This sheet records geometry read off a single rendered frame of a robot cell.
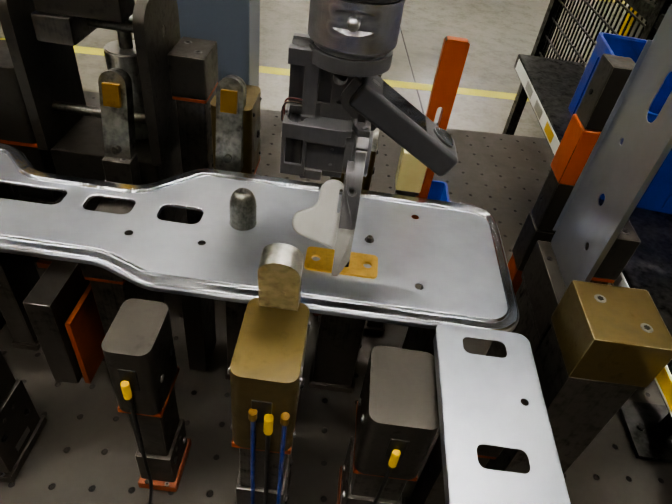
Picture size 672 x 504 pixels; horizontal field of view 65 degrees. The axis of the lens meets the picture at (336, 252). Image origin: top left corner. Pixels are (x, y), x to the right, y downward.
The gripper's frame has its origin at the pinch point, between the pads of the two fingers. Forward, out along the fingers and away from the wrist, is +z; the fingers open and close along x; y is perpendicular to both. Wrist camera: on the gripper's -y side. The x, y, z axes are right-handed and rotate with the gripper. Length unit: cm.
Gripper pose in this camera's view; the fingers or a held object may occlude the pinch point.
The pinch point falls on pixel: (346, 230)
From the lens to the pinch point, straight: 57.3
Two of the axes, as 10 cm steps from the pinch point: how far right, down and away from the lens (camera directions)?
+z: -1.1, 7.4, 6.6
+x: -0.8, 6.6, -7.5
